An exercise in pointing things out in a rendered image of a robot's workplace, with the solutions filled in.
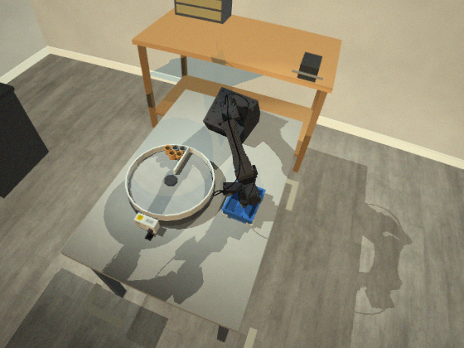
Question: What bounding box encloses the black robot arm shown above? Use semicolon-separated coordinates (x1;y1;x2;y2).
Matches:
212;97;261;205

